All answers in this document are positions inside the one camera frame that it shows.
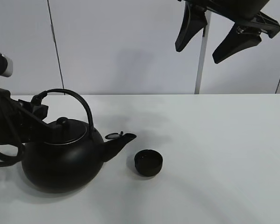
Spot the white vertical wall post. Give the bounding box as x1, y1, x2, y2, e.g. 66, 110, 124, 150
194, 11, 211, 94

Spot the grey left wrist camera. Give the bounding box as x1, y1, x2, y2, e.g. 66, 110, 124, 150
0, 53, 14, 77

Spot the small black teacup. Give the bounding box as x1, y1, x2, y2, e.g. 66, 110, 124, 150
134, 149, 163, 177

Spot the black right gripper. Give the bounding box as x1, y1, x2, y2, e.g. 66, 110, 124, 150
175, 0, 280, 63

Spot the black round teapot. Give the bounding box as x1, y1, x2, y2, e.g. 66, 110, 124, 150
21, 89, 137, 193

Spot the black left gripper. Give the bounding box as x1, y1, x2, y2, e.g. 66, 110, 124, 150
0, 89, 60, 146

